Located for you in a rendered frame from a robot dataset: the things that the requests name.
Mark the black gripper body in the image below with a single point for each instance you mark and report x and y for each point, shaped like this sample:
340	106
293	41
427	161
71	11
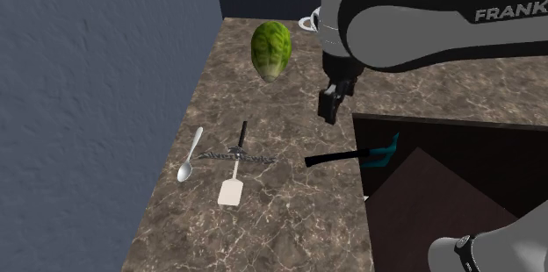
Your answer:
340	68

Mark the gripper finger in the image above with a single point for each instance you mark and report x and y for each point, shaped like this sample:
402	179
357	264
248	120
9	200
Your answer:
328	106
349	88

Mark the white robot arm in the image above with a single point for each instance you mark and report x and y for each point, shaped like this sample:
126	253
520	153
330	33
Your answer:
428	44

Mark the green lettuce head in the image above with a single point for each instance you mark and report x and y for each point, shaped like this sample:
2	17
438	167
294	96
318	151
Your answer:
271	48

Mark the dark brown robot stand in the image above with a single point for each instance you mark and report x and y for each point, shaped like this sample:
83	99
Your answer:
432	202

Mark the silver spoon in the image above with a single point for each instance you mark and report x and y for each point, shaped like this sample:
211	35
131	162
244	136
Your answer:
184	172

